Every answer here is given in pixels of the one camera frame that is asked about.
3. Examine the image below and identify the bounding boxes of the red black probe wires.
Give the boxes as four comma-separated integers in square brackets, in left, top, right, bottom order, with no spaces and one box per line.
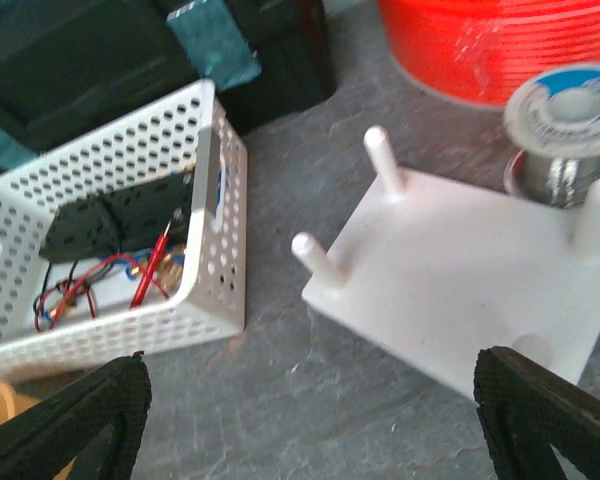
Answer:
[32,219,186,334]

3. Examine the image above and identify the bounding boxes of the black plastic toolbox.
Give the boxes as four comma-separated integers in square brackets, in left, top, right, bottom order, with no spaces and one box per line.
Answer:
[0,1,336,173]

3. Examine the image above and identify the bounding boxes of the red filament spool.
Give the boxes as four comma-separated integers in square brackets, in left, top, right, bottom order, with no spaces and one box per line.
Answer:
[377,1,600,108]

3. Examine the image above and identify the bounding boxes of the solder wire spool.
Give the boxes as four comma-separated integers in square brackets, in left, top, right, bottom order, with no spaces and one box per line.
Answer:
[503,63,600,209]

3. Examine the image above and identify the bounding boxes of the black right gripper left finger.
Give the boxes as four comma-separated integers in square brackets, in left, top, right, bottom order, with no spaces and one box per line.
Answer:
[0,351,152,479]

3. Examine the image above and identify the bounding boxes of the white perforated plastic basket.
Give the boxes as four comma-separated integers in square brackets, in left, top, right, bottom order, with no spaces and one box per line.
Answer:
[0,80,248,383]

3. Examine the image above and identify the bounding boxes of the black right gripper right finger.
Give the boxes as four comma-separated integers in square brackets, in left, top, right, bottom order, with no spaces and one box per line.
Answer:
[474,346,600,479]

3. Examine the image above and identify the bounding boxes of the white peg board base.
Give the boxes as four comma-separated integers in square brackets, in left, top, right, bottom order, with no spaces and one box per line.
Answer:
[291,126,600,396]

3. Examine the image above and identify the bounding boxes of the black perforated metal plate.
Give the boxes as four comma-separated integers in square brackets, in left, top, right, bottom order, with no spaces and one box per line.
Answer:
[39,171,194,264]

